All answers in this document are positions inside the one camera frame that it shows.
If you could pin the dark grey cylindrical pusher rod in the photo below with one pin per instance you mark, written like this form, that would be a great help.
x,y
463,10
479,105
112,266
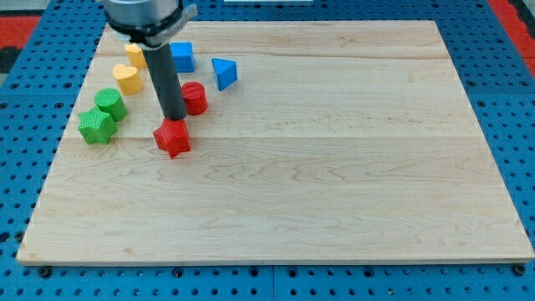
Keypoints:
x,y
166,84

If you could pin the red cylinder block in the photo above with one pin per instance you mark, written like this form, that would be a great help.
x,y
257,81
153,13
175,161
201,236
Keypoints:
x,y
194,95

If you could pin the yellow pentagon block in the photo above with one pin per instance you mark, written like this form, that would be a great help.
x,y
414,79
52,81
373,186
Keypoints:
x,y
135,55

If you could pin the blue cube block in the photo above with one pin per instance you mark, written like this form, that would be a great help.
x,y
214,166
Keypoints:
x,y
183,57

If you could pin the yellow heart block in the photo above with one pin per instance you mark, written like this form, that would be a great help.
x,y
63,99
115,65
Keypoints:
x,y
128,79

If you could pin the green cylinder block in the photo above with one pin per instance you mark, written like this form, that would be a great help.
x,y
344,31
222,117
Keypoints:
x,y
109,100

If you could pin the blue triangle block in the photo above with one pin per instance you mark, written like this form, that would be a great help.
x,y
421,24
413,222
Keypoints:
x,y
225,71

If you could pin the red star block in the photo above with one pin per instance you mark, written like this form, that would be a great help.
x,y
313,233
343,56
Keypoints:
x,y
173,137

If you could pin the green star block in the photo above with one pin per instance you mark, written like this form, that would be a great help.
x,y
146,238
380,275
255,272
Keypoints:
x,y
96,126

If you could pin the light wooden board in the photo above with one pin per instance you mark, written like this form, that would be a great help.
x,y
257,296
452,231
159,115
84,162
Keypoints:
x,y
341,143

